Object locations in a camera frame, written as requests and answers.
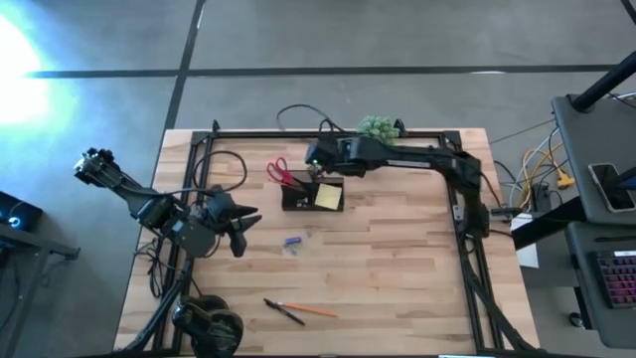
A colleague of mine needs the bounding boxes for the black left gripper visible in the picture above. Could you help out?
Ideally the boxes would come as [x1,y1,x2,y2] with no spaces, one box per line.
[205,190,263,259]

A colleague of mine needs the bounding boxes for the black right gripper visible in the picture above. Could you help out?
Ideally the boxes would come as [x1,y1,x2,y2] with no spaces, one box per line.
[304,134,359,182]

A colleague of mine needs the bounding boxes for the yellow sticky note pad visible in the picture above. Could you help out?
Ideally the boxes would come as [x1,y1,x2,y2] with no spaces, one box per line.
[314,182,344,211]

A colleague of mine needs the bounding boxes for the black mesh desk organizer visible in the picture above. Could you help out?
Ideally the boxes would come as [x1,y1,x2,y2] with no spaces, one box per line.
[280,169,346,213]

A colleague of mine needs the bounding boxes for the red-handled scissors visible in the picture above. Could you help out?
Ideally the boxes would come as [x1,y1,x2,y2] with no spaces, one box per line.
[265,156,310,194]

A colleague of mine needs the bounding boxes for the black pen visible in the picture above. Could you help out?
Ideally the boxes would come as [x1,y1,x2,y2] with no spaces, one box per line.
[262,297,307,327]

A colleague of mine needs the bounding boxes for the orange pencil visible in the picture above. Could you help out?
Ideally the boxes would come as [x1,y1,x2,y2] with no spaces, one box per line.
[276,301,340,318]

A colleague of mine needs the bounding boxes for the green plant in white pot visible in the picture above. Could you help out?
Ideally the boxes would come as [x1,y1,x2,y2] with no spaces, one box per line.
[356,114,401,143]

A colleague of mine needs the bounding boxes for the black headphones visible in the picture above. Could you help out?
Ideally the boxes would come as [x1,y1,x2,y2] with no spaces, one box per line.
[171,294,245,358]

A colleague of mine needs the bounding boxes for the black side stand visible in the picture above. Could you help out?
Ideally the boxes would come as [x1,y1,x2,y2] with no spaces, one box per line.
[0,223,80,358]

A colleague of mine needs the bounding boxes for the white box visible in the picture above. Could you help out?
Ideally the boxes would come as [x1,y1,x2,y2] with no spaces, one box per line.
[510,212,541,269]

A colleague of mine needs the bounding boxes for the black device with blue light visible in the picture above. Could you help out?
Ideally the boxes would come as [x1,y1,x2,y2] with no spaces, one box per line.
[0,191,44,233]

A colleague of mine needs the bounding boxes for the grey side desk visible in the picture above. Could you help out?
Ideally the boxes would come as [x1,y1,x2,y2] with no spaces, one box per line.
[550,93,636,225]
[565,221,636,349]

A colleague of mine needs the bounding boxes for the black smartphone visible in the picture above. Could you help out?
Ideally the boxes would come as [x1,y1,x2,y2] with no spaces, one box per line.
[587,162,636,214]

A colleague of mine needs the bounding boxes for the black stand pole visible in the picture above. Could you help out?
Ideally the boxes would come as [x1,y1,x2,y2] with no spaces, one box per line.
[570,49,636,113]

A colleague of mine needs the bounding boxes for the black keyboard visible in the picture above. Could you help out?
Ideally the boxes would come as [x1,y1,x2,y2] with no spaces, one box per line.
[595,250,636,308]

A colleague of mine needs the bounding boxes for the black left wrist camera cable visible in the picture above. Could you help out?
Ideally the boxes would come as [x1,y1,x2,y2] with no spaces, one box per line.
[192,150,248,196]

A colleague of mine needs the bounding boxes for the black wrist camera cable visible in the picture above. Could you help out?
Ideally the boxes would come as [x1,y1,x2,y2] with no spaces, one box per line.
[276,103,346,134]
[192,150,248,196]

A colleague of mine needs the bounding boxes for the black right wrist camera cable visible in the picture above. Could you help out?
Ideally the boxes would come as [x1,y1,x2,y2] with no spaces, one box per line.
[276,103,346,134]

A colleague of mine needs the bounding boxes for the black aluminium table frame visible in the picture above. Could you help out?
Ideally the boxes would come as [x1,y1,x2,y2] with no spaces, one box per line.
[123,118,538,355]

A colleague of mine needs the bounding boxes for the black cable bundle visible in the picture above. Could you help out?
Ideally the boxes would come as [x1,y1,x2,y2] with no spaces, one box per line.
[133,233,168,299]

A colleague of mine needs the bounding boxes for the yellow cable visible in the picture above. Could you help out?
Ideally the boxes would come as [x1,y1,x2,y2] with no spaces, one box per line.
[516,142,577,210]

